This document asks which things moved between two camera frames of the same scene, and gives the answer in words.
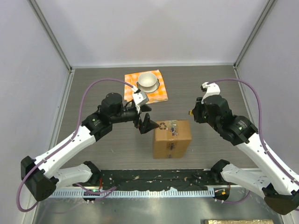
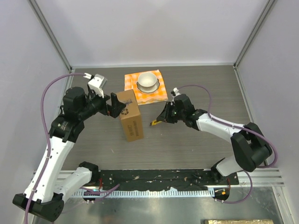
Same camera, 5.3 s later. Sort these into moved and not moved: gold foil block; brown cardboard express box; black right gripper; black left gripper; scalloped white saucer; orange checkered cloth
Moved: brown cardboard express box; black left gripper; black right gripper
Not moved: orange checkered cloth; scalloped white saucer; gold foil block
